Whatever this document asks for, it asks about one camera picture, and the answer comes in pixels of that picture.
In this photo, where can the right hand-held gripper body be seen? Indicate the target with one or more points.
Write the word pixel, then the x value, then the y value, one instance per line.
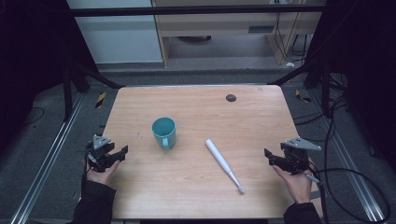
pixel 295 155

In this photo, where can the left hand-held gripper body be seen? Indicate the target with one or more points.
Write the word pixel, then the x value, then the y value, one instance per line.
pixel 100 148

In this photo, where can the person's left hand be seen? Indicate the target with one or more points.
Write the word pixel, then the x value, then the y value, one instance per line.
pixel 101 177

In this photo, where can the person's right hand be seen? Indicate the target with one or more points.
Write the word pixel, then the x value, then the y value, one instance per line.
pixel 295 186

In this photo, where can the teal cup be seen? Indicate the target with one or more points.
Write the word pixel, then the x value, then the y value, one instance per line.
pixel 164 132

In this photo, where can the yellow black tape strip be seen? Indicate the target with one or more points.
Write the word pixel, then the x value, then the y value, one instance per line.
pixel 302 97
pixel 100 100

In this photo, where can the white electric toothbrush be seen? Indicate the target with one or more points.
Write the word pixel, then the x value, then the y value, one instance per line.
pixel 221 161

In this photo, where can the black metal stand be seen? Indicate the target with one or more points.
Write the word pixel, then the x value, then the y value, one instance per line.
pixel 77 81
pixel 314 77

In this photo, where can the small white floor object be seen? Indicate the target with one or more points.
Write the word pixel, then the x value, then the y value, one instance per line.
pixel 289 64

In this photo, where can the white cabinet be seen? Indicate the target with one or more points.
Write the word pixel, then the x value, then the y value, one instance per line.
pixel 118 40

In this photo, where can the light wooden desk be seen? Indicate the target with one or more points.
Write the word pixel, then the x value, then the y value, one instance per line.
pixel 218 28

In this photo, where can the aluminium floor rail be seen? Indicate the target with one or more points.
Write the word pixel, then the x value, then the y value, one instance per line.
pixel 348 158
pixel 43 165

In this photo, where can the black metal frame bar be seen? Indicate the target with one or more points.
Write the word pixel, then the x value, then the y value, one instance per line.
pixel 193 11

